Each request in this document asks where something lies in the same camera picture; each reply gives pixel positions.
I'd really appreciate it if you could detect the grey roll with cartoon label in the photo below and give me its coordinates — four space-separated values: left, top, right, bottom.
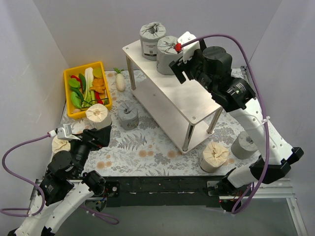
157 36 182 75

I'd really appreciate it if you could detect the grey roll with QR label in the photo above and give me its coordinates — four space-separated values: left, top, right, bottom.
139 22 166 61

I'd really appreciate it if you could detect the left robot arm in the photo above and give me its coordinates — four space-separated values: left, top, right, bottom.
8 124 112 236

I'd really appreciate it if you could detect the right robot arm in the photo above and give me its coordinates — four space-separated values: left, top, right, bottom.
169 46 304 196

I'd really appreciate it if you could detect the white two-tier shelf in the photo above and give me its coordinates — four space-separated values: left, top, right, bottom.
123 40 222 153

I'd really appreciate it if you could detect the beige roll near bin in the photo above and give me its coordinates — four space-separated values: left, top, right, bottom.
85 103 112 130

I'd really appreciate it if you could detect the beige roll far left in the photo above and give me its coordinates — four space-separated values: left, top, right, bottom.
52 136 70 154

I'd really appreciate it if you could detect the floral table mat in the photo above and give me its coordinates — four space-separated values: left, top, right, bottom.
59 68 276 177

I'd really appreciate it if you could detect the green leafy vegetable toy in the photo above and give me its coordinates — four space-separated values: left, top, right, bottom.
70 91 82 109

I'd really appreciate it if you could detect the orange ginger toy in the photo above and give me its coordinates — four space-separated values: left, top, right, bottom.
90 78 106 94

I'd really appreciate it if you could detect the green pepper toy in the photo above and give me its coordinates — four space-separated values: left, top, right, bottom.
79 73 87 94

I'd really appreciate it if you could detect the white radish toy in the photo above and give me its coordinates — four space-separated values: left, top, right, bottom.
114 67 126 92

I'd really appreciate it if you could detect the red chili toy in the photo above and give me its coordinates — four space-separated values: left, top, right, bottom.
70 75 81 83

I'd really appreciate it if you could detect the yellow green fruit toy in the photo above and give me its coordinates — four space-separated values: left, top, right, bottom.
93 67 103 78

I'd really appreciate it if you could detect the white bok choy toy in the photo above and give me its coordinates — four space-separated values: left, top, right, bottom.
84 67 94 98

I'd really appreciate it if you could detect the yellow plastic bin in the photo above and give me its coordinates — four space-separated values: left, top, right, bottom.
63 61 112 119

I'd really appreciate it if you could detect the beige roll front right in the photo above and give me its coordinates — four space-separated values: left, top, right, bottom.
200 142 230 173

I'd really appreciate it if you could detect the grey roll right side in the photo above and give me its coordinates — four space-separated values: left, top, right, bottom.
231 131 258 160

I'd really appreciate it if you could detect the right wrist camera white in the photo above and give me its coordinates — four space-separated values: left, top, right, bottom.
174 31 200 63

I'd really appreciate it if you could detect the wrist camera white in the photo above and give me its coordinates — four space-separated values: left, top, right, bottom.
174 31 200 63
47 123 80 141

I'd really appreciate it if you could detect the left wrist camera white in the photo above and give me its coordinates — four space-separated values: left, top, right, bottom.
47 123 80 141

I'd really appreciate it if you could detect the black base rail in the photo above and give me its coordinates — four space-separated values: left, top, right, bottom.
103 176 254 208

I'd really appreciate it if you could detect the aluminium frame rail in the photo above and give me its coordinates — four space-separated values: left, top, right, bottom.
240 65 308 236

